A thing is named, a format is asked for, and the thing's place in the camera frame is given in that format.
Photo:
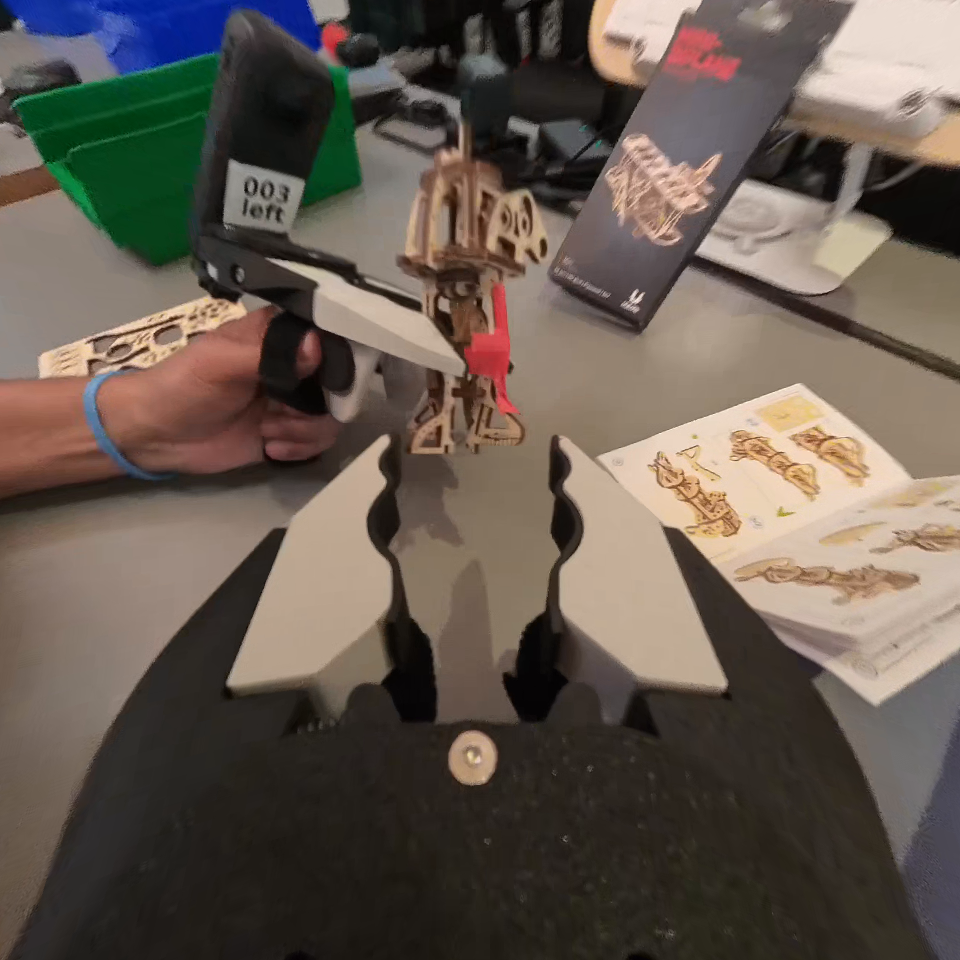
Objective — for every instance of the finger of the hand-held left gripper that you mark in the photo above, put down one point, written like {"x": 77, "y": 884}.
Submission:
{"x": 382, "y": 322}
{"x": 394, "y": 294}

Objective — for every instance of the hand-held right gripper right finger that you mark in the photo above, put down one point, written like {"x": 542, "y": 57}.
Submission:
{"x": 637, "y": 600}

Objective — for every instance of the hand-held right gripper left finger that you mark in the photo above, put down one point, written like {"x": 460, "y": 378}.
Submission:
{"x": 322, "y": 592}

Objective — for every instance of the wooden mechanical model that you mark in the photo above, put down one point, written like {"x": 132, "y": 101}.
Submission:
{"x": 450, "y": 247}

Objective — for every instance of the red rubber band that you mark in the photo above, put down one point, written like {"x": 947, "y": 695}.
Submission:
{"x": 491, "y": 352}

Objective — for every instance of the wooden parts sheet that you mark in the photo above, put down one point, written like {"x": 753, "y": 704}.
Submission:
{"x": 150, "y": 337}

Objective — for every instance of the black model kit box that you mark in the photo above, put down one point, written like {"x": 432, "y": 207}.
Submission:
{"x": 675, "y": 187}

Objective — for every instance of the person's left hand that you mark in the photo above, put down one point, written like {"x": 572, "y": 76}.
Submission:
{"x": 195, "y": 405}

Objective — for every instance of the green plastic bin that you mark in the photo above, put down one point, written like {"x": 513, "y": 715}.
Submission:
{"x": 135, "y": 150}

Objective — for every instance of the blue plastic bin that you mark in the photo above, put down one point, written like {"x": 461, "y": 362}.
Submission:
{"x": 150, "y": 19}

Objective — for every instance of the white instruction booklet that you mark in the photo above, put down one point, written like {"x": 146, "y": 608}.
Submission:
{"x": 787, "y": 525}

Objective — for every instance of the blue wristband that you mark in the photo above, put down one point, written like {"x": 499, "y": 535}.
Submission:
{"x": 101, "y": 427}

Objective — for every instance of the white stand base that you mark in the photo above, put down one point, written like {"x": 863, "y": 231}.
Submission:
{"x": 795, "y": 240}

